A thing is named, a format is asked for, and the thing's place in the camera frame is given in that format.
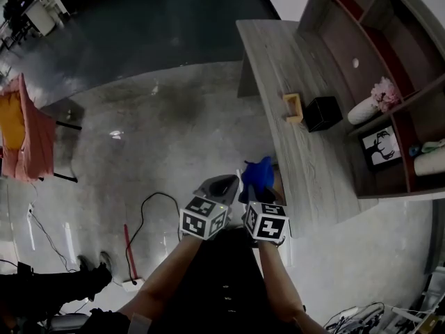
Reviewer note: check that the pale green cloth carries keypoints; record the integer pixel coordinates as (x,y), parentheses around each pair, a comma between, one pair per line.
(434,145)

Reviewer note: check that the yellow wooden box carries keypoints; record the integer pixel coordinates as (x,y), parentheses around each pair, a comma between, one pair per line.
(295,117)

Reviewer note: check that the red stick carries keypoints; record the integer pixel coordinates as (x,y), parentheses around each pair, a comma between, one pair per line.
(130,252)

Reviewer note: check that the yellow cushion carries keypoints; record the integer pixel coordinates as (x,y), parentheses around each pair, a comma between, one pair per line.
(10,122)

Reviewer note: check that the white power strip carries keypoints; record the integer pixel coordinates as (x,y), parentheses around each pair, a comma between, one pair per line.
(133,284)

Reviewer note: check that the small blue object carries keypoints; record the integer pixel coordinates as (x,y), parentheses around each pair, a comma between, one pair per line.
(414,151)

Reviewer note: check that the white roll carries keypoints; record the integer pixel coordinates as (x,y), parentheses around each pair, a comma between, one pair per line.
(430,164)

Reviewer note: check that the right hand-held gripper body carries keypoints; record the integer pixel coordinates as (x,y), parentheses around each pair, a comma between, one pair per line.
(267,226)

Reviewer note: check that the grey wooden desk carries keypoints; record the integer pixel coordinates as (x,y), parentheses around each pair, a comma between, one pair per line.
(299,158)

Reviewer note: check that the blue cloth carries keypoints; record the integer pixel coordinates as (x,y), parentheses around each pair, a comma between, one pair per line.
(257,174)

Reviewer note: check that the brown wooden shelf unit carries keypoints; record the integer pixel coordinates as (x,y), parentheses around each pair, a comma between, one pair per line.
(347,47)

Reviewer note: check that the pink flowers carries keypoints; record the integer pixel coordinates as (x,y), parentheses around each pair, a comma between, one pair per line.
(386,94)

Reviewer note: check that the person's left forearm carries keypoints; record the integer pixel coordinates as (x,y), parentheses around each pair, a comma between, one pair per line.
(163,273)

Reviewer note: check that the person's black clothing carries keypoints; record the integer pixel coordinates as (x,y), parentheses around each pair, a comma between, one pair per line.
(215,291)

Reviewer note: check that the person's right forearm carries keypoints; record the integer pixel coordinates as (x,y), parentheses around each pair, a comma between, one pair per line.
(278,280)

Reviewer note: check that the white office desk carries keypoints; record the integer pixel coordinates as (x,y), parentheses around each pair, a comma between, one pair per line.
(45,9)

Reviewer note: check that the black cube box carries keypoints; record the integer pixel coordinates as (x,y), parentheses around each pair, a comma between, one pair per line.
(325,117)

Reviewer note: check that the framed deer picture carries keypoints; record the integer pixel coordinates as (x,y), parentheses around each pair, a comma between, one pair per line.
(380,148)

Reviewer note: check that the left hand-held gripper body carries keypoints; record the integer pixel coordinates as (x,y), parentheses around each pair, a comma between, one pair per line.
(203,218)

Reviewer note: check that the orange covered chair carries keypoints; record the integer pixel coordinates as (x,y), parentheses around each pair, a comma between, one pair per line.
(34,141)

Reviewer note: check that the white ribbed vase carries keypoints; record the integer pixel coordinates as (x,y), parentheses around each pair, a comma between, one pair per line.
(361,111)

